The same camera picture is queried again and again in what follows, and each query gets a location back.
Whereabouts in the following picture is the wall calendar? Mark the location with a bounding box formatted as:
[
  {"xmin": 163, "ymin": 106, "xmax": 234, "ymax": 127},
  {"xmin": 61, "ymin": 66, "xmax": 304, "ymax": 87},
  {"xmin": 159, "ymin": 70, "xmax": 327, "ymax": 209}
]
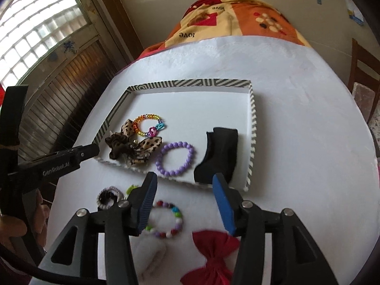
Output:
[{"xmin": 341, "ymin": 0, "xmax": 366, "ymax": 26}]

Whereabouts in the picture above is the rainbow bead bracelet with links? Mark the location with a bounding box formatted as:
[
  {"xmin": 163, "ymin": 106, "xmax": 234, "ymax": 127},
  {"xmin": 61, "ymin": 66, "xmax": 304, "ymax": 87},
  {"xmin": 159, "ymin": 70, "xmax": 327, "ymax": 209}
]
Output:
[{"xmin": 133, "ymin": 113, "xmax": 166, "ymax": 138}]

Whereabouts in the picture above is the brown wooden door frame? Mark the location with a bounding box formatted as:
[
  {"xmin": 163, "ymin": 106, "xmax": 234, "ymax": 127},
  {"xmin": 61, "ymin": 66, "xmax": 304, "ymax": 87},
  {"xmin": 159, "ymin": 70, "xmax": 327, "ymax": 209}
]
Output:
[{"xmin": 98, "ymin": 0, "xmax": 143, "ymax": 63}]

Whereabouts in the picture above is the striped-edge white tray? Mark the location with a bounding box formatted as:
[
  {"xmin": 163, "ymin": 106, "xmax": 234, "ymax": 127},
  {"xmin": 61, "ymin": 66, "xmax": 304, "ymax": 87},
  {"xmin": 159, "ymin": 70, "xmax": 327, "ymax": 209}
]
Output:
[{"xmin": 93, "ymin": 79, "xmax": 256, "ymax": 192}]

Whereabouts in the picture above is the printed orange blanket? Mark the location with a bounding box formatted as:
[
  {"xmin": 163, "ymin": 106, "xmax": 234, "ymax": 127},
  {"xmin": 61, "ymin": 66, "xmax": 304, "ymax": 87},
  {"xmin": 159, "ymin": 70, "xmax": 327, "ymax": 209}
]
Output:
[{"xmin": 137, "ymin": 0, "xmax": 312, "ymax": 63}]

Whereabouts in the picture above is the wooden slatted panel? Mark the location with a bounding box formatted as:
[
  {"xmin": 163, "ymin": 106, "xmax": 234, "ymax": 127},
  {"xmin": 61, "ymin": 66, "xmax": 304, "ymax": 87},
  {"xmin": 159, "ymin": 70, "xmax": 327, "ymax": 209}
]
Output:
[{"xmin": 18, "ymin": 40, "xmax": 125, "ymax": 167}]

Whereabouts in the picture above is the white fluffy scrunchie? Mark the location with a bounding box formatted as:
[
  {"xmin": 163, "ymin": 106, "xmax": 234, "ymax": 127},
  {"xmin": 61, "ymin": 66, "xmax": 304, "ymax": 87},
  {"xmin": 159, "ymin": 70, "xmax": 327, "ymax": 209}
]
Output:
[{"xmin": 135, "ymin": 233, "xmax": 167, "ymax": 280}]

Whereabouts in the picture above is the multicolour bead bracelet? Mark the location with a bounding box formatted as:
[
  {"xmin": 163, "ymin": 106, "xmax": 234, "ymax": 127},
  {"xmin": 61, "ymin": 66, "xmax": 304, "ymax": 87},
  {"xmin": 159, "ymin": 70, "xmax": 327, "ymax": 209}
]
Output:
[{"xmin": 145, "ymin": 200, "xmax": 184, "ymax": 239}]

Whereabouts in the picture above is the glass block window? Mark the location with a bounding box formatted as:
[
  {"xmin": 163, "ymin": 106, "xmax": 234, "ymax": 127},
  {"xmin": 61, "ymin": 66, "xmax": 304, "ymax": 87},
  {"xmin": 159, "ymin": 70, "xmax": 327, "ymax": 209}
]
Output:
[{"xmin": 0, "ymin": 0, "xmax": 98, "ymax": 86}]

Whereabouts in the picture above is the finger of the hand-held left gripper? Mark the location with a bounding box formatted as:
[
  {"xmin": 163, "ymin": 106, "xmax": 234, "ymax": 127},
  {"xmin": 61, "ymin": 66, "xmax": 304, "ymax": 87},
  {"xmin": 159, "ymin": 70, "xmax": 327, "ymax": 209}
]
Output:
[{"xmin": 18, "ymin": 143, "xmax": 100, "ymax": 170}]

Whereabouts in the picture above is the grey spiral hair tie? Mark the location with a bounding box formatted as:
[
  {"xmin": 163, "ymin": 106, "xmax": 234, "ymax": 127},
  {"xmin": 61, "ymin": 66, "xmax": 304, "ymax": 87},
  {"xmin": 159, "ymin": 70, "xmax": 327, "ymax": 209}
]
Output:
[{"xmin": 97, "ymin": 185, "xmax": 124, "ymax": 210}]

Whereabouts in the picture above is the person's left hand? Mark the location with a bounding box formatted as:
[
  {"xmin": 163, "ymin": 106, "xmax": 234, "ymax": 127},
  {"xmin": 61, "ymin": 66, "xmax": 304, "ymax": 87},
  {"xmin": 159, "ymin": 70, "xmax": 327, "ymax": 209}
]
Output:
[{"xmin": 0, "ymin": 189, "xmax": 51, "ymax": 245}]

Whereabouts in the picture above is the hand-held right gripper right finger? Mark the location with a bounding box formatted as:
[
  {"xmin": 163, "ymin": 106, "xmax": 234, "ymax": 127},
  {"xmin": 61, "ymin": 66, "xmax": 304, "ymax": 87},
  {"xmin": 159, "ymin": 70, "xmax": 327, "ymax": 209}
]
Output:
[{"xmin": 212, "ymin": 172, "xmax": 339, "ymax": 285}]

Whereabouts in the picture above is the floral cloth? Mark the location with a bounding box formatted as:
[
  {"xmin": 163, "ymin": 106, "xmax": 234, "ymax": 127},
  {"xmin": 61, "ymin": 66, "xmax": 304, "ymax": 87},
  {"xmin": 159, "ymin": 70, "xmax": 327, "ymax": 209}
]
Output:
[{"xmin": 368, "ymin": 119, "xmax": 380, "ymax": 155}]

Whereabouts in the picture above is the purple bead bracelet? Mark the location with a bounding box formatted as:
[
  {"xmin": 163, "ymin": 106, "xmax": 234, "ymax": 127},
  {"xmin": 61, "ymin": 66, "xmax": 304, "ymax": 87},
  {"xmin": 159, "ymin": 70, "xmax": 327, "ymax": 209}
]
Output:
[{"xmin": 155, "ymin": 142, "xmax": 195, "ymax": 177}]

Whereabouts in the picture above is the wooden chair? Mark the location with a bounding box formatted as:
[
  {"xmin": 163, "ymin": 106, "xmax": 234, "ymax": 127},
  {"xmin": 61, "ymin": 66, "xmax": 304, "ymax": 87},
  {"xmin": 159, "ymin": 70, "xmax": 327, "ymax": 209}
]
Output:
[{"xmin": 349, "ymin": 38, "xmax": 380, "ymax": 125}]

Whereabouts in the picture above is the red bow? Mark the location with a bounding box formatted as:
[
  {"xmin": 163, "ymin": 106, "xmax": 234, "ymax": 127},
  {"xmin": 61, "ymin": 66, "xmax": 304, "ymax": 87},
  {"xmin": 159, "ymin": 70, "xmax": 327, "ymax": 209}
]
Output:
[{"xmin": 180, "ymin": 229, "xmax": 240, "ymax": 285}]

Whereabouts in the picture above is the leopard print hair bow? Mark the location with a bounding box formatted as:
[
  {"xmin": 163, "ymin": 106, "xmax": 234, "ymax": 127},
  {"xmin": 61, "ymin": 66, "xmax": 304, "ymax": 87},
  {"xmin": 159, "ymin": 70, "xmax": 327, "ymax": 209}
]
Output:
[{"xmin": 104, "ymin": 119, "xmax": 163, "ymax": 167}]

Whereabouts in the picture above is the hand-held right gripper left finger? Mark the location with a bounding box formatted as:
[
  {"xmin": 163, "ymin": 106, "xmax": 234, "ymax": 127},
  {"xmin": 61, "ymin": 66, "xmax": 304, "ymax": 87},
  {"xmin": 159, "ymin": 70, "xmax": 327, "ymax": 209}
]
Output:
[{"xmin": 38, "ymin": 171, "xmax": 158, "ymax": 285}]

